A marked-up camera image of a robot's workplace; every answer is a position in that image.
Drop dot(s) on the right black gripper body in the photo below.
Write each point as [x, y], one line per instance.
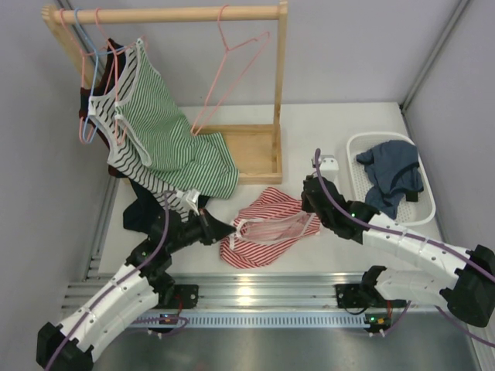
[308, 207]

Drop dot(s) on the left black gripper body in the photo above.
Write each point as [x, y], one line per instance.
[206, 226]

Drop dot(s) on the red striped tank top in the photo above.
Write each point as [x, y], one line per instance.
[266, 229]

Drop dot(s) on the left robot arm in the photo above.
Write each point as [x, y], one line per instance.
[140, 284]

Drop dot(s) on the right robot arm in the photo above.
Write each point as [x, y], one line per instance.
[457, 278]

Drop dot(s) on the green striped tank top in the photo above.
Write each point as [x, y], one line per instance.
[163, 136]

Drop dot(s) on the black striped tank top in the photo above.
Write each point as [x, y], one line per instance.
[125, 157]

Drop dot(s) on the pink hanger with tops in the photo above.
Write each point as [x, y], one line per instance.
[119, 132]

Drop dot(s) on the dark maroon tank top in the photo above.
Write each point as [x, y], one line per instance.
[104, 86]

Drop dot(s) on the pink hanger far left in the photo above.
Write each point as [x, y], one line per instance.
[86, 131]

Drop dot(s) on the wooden clothes rack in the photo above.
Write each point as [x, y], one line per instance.
[256, 148]

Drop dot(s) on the blue grey garment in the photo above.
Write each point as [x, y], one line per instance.
[392, 167]

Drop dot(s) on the white plastic laundry basket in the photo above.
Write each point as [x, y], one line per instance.
[409, 213]

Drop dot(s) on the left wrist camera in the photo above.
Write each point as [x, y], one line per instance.
[189, 199]

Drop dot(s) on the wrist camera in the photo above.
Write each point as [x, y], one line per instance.
[328, 167]
[189, 199]

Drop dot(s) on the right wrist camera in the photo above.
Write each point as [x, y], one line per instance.
[328, 167]

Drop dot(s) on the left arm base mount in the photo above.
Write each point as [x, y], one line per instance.
[179, 296]

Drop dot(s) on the aluminium mounting rail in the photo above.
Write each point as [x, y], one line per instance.
[258, 292]

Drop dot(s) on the perforated cable tray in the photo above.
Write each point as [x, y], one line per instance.
[261, 320]

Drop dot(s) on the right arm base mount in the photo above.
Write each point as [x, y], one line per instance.
[356, 295]

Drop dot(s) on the blue wire hanger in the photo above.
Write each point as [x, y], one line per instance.
[99, 57]

